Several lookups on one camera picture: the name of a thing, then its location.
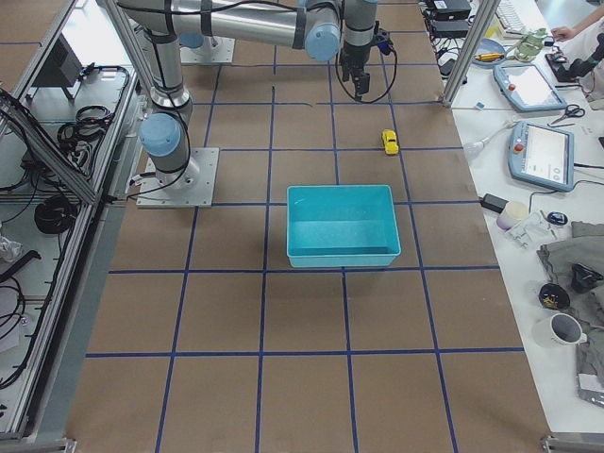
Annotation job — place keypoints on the yellow toy beetle car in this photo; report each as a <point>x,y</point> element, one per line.
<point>390,142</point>

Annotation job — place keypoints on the person hand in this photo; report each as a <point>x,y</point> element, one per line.
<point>563,33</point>

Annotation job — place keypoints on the paper cup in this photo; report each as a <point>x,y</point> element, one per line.
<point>513,213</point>

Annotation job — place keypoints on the brown paper table cover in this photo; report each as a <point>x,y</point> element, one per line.
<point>341,294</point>

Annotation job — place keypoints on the aluminium frame post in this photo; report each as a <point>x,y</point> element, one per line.
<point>484,16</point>

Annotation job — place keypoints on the scissors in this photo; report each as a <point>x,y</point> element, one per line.
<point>571,111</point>

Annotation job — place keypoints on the teach pendant upper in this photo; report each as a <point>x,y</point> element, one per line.
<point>527,89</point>

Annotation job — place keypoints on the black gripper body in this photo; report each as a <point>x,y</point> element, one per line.
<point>353,58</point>

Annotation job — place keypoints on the grey cloth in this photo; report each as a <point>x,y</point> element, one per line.
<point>576,264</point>

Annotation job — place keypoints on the black bowl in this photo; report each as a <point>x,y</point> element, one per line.
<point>554,297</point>

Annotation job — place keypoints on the teach pendant lower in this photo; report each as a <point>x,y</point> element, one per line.
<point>542,156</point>

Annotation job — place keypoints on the teal plastic storage bin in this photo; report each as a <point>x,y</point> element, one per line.
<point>341,226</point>

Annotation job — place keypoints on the teach pendant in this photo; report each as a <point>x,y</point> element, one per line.
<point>542,156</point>
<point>527,89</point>

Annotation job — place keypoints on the black power adapter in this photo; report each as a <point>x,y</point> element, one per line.
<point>493,203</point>

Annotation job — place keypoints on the blue plate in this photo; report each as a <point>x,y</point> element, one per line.
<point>489,46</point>

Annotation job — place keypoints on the green toy figure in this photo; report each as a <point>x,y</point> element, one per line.
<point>530,45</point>

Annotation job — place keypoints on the white mug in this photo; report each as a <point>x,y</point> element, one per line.
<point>557,330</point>

